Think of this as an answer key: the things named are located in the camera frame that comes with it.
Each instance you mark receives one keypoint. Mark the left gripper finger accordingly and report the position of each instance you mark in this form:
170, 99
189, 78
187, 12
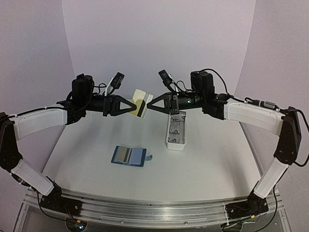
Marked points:
124, 101
125, 110

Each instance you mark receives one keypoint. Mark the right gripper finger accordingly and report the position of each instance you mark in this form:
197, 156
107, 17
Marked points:
164, 110
165, 98

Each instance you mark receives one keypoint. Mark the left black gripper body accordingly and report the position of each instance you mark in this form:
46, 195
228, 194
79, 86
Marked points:
106, 108

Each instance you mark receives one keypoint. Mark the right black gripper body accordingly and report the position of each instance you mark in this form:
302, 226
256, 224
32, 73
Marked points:
199, 97

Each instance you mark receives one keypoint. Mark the silver cards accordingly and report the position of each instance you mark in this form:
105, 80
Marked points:
141, 99

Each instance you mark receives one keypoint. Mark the gold credit card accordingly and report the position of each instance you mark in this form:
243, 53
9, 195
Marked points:
123, 154

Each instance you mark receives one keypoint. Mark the blue card holder wallet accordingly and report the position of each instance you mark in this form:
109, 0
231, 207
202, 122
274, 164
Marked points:
136, 156

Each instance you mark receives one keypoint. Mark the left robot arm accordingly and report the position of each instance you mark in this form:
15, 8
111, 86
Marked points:
15, 127

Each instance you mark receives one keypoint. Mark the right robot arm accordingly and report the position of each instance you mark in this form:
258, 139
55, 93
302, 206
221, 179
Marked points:
283, 123

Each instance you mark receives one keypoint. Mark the white plastic tray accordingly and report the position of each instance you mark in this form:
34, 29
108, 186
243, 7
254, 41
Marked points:
176, 132

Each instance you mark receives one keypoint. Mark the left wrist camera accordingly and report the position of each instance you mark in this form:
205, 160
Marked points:
114, 83

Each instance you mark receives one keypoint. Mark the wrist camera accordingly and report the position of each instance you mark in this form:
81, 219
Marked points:
166, 79
114, 83

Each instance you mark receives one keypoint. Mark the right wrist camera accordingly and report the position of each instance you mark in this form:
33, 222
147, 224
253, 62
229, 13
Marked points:
166, 79

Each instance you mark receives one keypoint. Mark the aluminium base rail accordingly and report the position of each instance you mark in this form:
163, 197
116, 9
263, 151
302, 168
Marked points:
146, 214

